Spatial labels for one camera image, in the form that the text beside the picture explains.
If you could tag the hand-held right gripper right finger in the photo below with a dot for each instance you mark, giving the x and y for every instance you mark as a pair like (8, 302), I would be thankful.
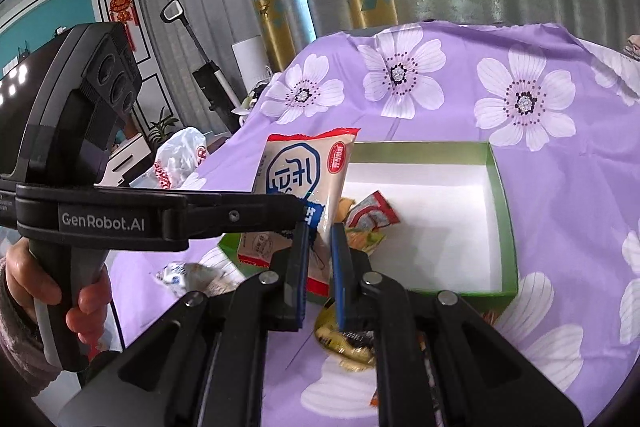
(340, 277)

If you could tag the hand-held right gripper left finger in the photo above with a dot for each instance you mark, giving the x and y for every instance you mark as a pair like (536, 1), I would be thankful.
(304, 277)

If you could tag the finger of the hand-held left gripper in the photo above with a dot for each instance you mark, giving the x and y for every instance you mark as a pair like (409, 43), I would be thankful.
(240, 212)

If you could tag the orange cartoon snack packet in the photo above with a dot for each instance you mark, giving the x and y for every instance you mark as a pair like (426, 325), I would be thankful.
(367, 241)

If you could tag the yellow brown snack packet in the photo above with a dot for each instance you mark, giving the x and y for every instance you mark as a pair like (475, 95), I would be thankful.
(345, 347)

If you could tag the red white snack packet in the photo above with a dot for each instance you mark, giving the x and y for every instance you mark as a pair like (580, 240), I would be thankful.
(372, 212)

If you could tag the beige blue-label snack packet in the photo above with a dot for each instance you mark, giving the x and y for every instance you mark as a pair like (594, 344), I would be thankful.
(300, 167)

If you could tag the white blue snack packet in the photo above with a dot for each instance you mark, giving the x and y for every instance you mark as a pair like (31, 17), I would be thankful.
(185, 277)

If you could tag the green cardboard box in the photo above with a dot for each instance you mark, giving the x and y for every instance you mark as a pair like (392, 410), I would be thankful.
(440, 227)

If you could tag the person's left hand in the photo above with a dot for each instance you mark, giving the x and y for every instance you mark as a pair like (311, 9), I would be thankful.
(90, 302)

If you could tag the white low cabinet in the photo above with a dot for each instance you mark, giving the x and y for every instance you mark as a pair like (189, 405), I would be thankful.
(127, 162)

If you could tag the white red plastic bag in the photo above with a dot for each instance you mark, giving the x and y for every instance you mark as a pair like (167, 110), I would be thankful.
(177, 157)

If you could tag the potted plant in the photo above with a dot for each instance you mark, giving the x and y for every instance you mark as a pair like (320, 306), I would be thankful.
(162, 127)

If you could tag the black upright vacuum cleaner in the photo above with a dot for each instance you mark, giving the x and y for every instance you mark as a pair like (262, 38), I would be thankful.
(212, 87)

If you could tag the white box appliance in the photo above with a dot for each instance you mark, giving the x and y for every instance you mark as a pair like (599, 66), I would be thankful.
(252, 62)

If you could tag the purple floral cloth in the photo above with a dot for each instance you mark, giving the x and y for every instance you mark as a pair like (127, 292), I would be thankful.
(550, 187)

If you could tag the pile of folded clothes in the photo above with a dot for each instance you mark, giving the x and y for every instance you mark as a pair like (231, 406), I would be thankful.
(634, 47)

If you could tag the red knot wall ornament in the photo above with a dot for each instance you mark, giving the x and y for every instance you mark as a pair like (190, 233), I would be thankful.
(122, 7)

